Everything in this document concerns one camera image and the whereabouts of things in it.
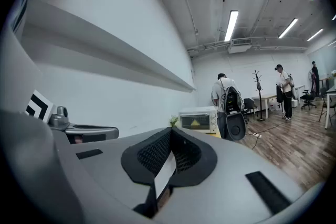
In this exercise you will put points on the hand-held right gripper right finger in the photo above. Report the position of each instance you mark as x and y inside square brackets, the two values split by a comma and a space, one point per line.
[195, 162]

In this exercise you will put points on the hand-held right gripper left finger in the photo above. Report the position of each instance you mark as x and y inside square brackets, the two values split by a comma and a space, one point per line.
[147, 157]

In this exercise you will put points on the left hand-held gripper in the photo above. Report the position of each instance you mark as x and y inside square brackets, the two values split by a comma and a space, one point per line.
[61, 119]

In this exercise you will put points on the white toaster oven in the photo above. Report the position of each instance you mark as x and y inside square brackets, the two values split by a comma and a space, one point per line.
[198, 119]

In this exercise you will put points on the small green potted plant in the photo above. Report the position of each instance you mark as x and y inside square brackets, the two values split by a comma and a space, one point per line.
[173, 120]

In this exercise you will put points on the white power strip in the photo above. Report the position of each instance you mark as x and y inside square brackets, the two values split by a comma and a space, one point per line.
[256, 135]

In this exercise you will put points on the black folding chair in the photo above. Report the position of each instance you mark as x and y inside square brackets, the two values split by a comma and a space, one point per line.
[249, 105]

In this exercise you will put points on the white table with wooden top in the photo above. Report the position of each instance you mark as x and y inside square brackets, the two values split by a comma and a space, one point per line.
[265, 98]

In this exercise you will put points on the black coat rack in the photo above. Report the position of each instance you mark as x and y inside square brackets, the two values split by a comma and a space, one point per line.
[258, 91]

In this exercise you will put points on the small black backpack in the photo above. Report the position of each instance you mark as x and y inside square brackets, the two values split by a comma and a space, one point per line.
[279, 94]

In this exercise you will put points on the ceiling air conditioner unit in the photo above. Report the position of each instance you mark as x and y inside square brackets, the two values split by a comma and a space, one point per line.
[239, 46]

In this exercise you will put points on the black office chair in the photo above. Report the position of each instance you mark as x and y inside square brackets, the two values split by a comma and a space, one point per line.
[308, 98]

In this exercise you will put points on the white desk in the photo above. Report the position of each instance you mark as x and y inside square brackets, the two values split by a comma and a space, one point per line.
[330, 97]

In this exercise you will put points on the grey wall ledge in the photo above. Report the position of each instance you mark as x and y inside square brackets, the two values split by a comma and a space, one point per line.
[105, 44]

